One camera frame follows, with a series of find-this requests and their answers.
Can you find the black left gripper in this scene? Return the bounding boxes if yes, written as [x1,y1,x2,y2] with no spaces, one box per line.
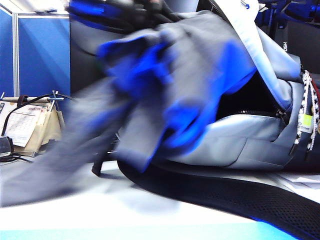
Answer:
[131,0,184,25]

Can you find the white star-print lanyard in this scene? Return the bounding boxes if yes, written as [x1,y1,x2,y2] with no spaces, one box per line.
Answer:
[293,69,320,152]

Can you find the light gray backpack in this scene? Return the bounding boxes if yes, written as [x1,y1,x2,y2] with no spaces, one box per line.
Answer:
[91,0,320,240]

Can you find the black computer monitor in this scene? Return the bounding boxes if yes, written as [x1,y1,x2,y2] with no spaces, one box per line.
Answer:
[287,19,320,76]
[69,14,288,97]

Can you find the yellow-green hang tag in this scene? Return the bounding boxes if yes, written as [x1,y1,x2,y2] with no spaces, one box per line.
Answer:
[298,114,314,134]

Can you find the dark gray adapter box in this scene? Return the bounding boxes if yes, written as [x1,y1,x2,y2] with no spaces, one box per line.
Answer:
[0,136,15,158]

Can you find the white paper sheets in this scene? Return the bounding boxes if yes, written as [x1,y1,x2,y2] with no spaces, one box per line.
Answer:
[273,171,320,194]

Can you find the desk calendar with beige stand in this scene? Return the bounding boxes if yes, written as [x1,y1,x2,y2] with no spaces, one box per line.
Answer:
[0,90,66,157]

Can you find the silver partition frame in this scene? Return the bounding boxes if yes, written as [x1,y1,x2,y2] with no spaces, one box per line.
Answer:
[0,4,71,98]

